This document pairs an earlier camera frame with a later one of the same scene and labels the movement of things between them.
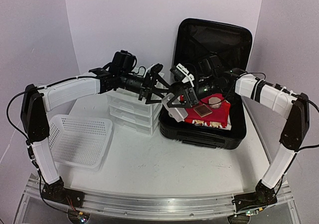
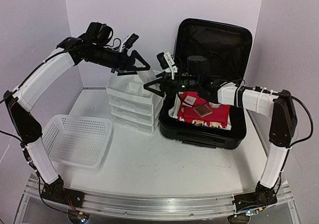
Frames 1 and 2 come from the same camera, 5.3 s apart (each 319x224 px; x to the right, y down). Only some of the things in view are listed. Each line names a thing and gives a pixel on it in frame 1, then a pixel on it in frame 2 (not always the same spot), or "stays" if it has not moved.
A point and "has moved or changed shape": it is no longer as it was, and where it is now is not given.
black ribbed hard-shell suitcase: (231, 46) stays
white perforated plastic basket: (79, 141) stays
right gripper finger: (182, 95) to (159, 80)
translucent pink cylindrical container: (178, 114) has moved or changed shape
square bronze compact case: (202, 110) stays
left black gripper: (148, 85) to (129, 65)
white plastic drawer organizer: (127, 112) stays
